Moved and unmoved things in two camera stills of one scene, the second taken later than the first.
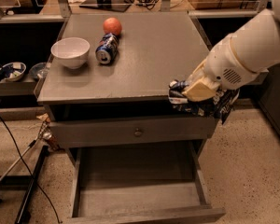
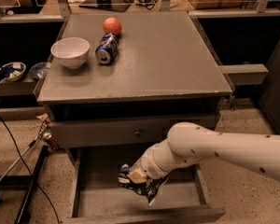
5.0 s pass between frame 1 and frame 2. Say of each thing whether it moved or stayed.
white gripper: moved
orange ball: stayed
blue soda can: stayed
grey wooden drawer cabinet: stayed
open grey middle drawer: stayed
